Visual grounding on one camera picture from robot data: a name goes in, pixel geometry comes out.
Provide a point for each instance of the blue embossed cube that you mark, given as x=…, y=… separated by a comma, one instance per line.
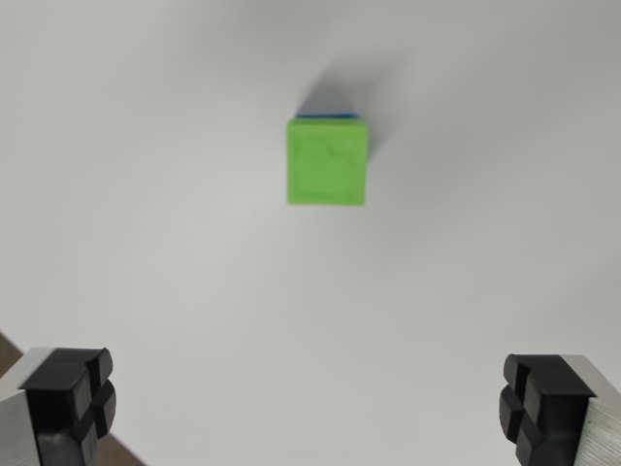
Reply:
x=325, y=115

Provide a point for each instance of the green embossed cube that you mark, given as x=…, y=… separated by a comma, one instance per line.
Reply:
x=326, y=162

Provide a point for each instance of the gripper left finger with black rubber pad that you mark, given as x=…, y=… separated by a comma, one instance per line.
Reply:
x=53, y=408

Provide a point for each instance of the gripper right finger with black rubber pad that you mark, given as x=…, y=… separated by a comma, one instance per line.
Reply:
x=558, y=412

